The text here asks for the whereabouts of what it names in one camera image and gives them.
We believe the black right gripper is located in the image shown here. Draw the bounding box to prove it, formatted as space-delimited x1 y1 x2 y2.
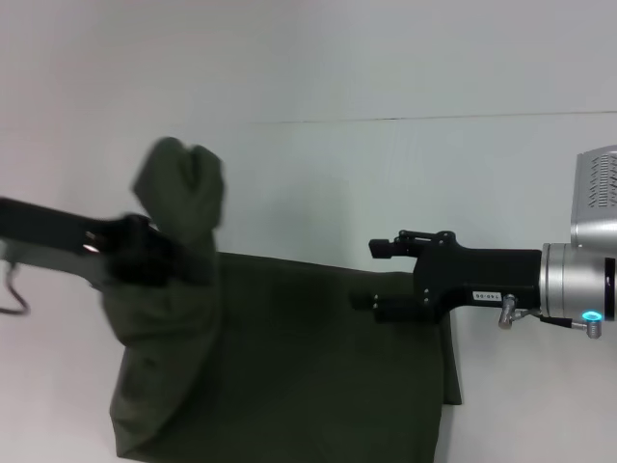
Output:
350 229 544 325

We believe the dark green FREE! t-shirt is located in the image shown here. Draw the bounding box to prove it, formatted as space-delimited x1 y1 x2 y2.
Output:
98 136 465 460

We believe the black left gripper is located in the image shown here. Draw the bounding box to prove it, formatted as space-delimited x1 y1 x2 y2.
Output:
0 196 216 292

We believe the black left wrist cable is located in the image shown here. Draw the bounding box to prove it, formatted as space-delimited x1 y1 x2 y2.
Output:
0 259 33 318

